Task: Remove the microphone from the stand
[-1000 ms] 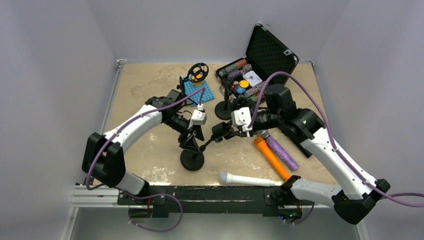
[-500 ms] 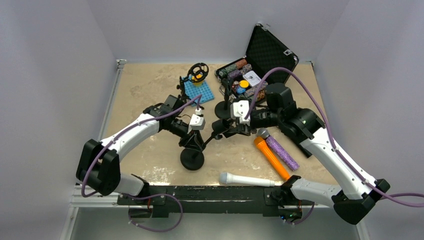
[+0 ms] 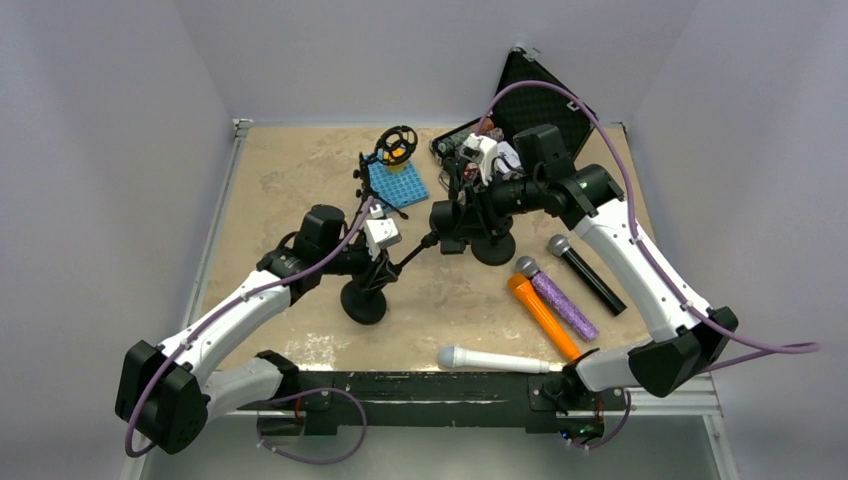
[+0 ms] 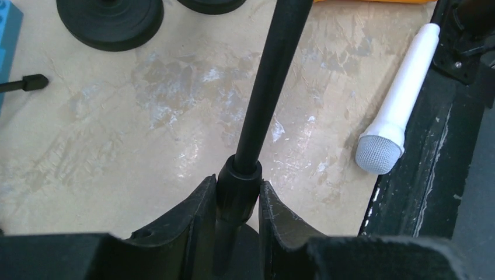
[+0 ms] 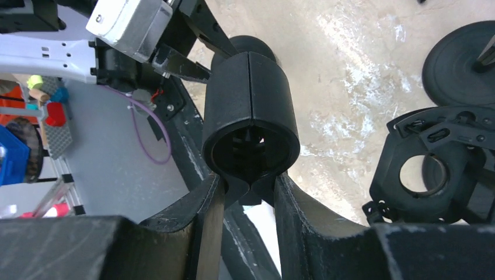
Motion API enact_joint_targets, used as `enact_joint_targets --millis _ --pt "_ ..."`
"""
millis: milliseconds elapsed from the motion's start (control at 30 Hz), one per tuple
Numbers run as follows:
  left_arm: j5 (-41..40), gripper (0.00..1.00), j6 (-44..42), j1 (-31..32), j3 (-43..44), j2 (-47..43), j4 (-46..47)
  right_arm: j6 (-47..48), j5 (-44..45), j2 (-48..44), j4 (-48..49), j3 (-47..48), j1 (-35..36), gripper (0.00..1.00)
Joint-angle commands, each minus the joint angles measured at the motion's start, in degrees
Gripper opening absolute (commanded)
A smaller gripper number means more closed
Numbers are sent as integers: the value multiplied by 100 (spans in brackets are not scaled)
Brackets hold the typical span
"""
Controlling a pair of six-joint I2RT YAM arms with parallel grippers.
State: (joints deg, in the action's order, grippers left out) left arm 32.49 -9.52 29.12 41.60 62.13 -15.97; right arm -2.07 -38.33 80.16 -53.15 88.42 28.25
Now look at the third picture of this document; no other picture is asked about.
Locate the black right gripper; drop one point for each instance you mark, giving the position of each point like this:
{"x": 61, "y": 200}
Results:
{"x": 458, "y": 234}

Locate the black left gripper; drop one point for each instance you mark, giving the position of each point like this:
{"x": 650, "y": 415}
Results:
{"x": 381, "y": 272}

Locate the purple glitter microphone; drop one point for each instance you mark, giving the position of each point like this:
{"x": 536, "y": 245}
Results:
{"x": 547, "y": 289}

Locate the orange microphone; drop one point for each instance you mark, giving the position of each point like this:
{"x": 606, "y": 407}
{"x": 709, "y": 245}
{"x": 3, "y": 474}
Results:
{"x": 522, "y": 289}

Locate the white microphone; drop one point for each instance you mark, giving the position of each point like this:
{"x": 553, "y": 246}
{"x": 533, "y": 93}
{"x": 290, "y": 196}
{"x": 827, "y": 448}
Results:
{"x": 455, "y": 356}

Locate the black microphone silver grille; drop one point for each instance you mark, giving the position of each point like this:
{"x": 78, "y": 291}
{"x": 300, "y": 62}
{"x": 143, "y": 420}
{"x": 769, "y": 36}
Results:
{"x": 560, "y": 246}

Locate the black round-base mic stand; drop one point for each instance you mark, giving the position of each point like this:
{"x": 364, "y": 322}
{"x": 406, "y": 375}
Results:
{"x": 452, "y": 177}

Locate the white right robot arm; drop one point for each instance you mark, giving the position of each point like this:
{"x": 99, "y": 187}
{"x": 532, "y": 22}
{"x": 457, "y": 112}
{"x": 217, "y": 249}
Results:
{"x": 687, "y": 334}

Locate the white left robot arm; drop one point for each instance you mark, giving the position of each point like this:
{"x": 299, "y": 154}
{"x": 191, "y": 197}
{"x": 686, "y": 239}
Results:
{"x": 170, "y": 390}

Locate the blue lego baseplate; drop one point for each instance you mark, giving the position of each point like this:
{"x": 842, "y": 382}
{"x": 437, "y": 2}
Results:
{"x": 400, "y": 190}

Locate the yellow lego brick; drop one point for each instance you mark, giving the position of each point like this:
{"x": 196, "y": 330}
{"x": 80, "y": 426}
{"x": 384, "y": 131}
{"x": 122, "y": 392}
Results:
{"x": 396, "y": 160}

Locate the black poker chip case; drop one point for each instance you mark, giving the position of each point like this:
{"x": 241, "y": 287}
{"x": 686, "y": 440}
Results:
{"x": 527, "y": 107}

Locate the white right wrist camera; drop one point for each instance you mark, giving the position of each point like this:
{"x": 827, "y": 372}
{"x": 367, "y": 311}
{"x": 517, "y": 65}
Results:
{"x": 483, "y": 151}

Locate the black table front rail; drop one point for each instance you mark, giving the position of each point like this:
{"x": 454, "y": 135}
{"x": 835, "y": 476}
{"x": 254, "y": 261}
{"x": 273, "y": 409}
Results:
{"x": 540, "y": 403}

